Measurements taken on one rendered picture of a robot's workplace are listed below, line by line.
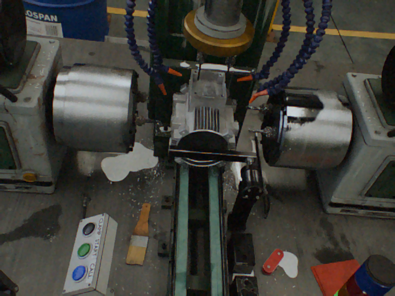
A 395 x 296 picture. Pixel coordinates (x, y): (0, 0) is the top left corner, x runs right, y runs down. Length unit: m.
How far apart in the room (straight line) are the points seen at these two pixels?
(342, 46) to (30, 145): 3.12
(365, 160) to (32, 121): 0.91
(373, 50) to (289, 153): 2.88
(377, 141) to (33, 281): 0.97
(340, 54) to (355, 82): 2.43
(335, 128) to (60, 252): 0.83
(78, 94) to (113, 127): 0.12
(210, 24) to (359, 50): 2.96
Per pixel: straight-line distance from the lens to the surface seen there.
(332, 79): 1.98
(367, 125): 1.21
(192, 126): 1.13
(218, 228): 1.14
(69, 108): 1.12
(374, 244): 1.44
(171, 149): 1.14
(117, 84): 1.12
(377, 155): 1.25
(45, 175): 1.29
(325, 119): 1.19
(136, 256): 1.20
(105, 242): 0.93
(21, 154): 1.23
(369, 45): 4.04
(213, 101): 1.15
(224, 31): 1.02
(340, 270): 1.32
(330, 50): 3.78
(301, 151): 1.18
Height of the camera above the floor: 1.88
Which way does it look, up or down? 47 degrees down
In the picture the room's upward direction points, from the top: 12 degrees clockwise
